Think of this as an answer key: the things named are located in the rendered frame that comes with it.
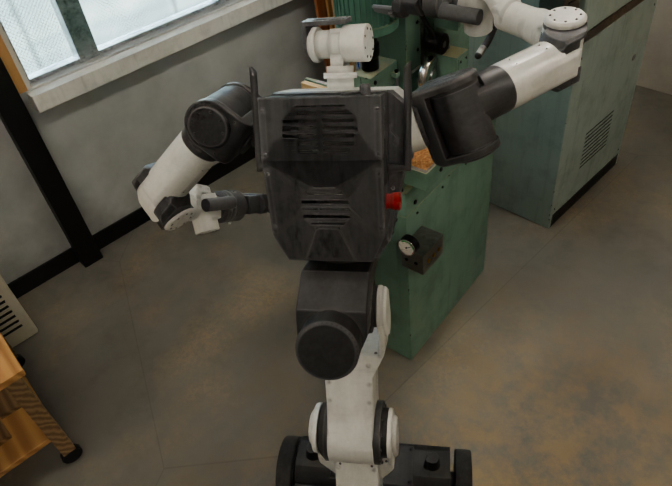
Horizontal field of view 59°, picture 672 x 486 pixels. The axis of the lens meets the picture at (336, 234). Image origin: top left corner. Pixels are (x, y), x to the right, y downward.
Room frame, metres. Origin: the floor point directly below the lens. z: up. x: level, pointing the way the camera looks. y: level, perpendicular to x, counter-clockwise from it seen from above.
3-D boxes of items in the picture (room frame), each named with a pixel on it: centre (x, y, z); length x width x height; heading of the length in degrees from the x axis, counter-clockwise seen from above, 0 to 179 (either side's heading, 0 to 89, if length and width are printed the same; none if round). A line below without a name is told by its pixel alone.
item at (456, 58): (1.63, -0.41, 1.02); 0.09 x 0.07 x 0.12; 46
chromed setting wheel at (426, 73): (1.61, -0.35, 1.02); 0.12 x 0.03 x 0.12; 136
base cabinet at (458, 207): (1.70, -0.25, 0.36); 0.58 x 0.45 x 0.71; 136
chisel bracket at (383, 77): (1.62, -0.19, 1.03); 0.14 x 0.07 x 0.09; 136
